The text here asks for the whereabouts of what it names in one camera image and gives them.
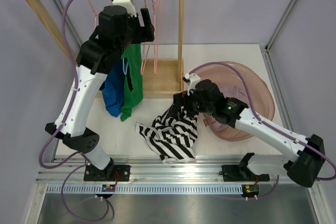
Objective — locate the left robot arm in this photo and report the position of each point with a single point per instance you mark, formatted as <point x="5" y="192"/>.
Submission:
<point x="117" y="29"/>

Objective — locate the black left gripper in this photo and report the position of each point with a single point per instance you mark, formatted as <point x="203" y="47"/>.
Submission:
<point x="144" y="33"/>

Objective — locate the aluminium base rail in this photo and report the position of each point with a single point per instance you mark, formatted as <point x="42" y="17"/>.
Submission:
<point x="145" y="176"/>

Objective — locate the light blue wire hanger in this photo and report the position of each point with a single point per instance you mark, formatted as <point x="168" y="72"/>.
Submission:
<point x="124" y="66"/>

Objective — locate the aluminium frame post right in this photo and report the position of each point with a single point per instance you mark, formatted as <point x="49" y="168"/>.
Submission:
<point x="286" y="14"/>

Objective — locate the pink wire hanger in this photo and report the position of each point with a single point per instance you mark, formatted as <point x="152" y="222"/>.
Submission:
<point x="156" y="6"/>

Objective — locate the pink hanger under blue top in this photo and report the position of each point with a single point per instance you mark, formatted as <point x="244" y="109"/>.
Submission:
<point x="94" y="12"/>

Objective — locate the pale pink tank top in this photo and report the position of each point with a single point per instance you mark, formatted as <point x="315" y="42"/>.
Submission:
<point x="228" y="92"/>

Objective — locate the aluminium frame post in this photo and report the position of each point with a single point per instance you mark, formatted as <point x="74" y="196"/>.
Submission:
<point x="286" y="14"/>
<point x="69" y="24"/>

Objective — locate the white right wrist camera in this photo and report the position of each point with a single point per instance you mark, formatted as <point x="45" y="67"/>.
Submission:
<point x="191" y="79"/>

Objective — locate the blue tank top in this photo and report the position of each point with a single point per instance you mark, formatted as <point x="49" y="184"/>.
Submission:
<point x="112" y="89"/>

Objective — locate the aluminium frame post left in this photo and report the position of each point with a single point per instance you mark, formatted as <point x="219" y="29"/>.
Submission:
<point x="69" y="24"/>

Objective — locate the wooden clothes rack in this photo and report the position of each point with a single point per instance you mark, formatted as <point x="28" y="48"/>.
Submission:
<point x="161" y="79"/>

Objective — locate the black white striped tank top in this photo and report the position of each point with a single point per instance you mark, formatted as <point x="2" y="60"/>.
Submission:
<point x="172" y="135"/>

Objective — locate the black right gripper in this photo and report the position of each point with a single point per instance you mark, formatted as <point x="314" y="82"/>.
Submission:
<point x="182" y="99"/>

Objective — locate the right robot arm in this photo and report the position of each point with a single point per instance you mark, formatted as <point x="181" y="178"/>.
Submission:
<point x="301" y="157"/>

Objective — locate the green tank top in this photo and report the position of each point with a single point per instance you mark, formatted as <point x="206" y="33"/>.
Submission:
<point x="133" y="83"/>

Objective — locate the pink translucent plastic basin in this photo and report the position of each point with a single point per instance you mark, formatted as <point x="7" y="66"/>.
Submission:
<point x="229" y="73"/>

